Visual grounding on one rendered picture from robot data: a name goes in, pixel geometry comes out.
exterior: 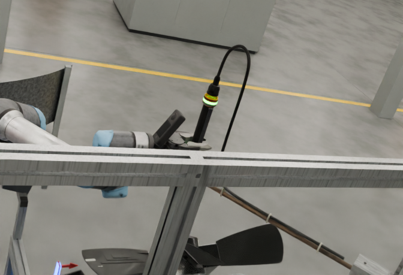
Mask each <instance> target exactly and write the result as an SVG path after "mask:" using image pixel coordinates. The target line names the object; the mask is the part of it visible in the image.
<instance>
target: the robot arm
mask: <svg viewBox="0 0 403 275"><path fill-rule="evenodd" d="M184 121H185V117H184V115H183V114H182V113H181V112H180V111H179V110H175V111H174V112H173V113H172V114H171V115H170V116H169V118H168V119H167V120H166V121H165V122H164V123H163V124H162V125H161V126H160V128H159V129H158V130H157V131H156V133H154V135H152V134H151V133H145V132H134V131H131V132H130V131H114V130H103V131H97V132H96V133H95V135H94V138H93V142H92V147H121V148H136V149H166V150H196V151H205V150H210V149H212V147H211V146H210V145H208V144H207V143H206V144H203V143H194V142H192V139H193V135H194V134H192V133H189V132H183V131H177V129H178V127H180V126H181V124H183V122H184ZM0 143H16V144H46V145H62V146H70V145H69V144H67V143H65V142H64V141H62V140H60V139H58V138H57V137H55V136H54V135H52V134H50V133H48V132H47V131H46V119H45V117H44V114H43V113H42V112H41V111H40V110H39V109H37V108H35V107H33V106H31V105H26V104H22V103H19V102H16V101H13V100H10V99H6V98H0Z"/></svg>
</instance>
